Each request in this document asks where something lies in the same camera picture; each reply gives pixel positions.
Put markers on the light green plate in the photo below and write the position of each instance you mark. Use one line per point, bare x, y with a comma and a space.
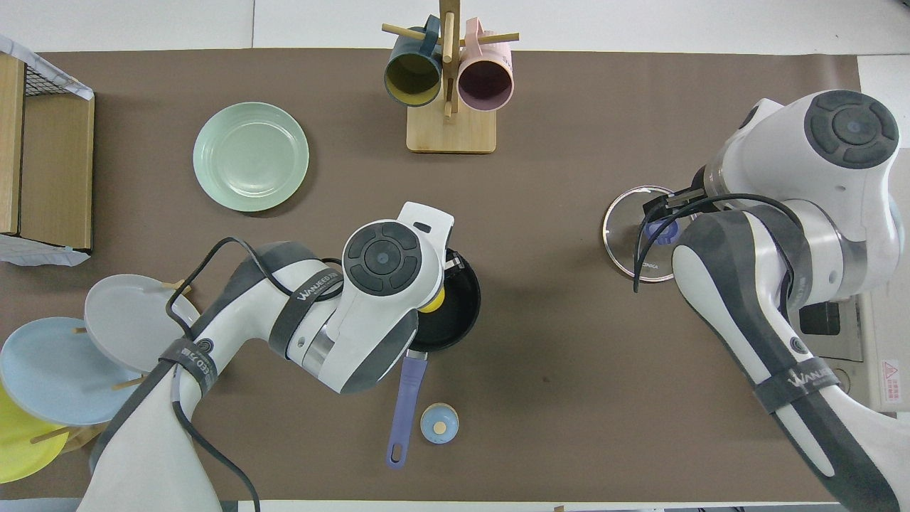
251, 156

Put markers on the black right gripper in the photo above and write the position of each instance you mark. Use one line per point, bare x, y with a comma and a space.
689, 192

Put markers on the yellow potato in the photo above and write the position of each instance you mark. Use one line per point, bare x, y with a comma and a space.
434, 302

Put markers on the small blue round cap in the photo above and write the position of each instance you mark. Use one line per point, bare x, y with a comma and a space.
439, 424

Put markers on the yellow plate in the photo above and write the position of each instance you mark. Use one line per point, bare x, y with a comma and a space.
18, 448

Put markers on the wooden mug rack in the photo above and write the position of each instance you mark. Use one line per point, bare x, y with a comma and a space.
451, 131

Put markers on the light blue plate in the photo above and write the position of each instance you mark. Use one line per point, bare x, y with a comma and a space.
57, 373

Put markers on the brown table mat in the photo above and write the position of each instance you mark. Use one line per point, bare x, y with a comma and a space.
554, 341

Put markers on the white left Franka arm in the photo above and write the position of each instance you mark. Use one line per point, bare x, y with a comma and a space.
355, 320

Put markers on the glass lid with blue knob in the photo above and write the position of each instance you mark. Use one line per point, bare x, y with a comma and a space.
625, 249

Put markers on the wooden plate rack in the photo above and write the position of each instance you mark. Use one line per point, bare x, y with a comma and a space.
78, 435

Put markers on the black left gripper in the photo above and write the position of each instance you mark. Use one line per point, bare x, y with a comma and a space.
455, 262

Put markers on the white paper sheet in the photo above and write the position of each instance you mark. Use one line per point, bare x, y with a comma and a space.
35, 252

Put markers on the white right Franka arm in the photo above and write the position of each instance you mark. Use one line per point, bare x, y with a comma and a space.
817, 163

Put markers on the pink ribbed mug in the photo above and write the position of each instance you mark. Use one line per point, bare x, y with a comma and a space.
485, 82

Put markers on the dark teal mug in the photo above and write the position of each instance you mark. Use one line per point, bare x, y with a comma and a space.
412, 75

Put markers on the white patterned paper bag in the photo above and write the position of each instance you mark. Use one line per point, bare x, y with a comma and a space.
43, 67

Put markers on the beige toaster oven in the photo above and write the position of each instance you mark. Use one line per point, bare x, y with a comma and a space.
892, 384

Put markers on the grey plate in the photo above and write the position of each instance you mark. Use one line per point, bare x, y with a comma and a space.
121, 320

